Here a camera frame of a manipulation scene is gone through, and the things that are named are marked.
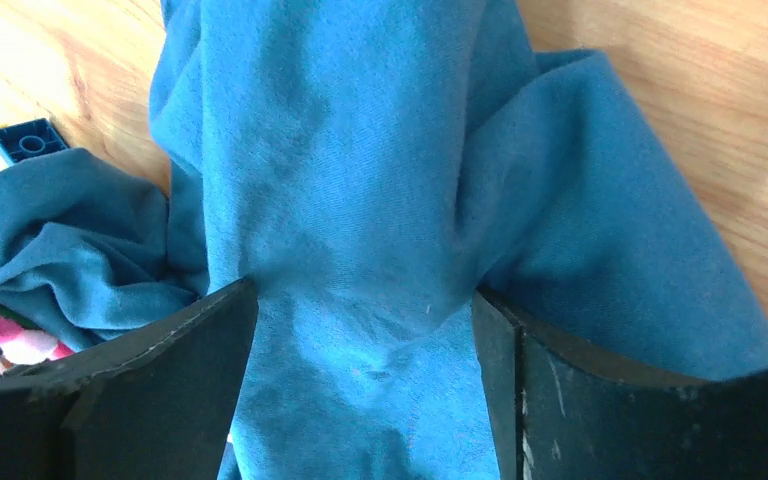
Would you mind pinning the blue garment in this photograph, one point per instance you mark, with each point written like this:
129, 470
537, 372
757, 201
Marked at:
369, 164

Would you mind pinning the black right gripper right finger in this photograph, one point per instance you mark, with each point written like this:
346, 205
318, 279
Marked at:
561, 407

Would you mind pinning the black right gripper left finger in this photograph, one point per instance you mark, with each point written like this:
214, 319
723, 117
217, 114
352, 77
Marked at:
155, 403

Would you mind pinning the blue toy brick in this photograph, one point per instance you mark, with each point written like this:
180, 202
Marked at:
29, 139

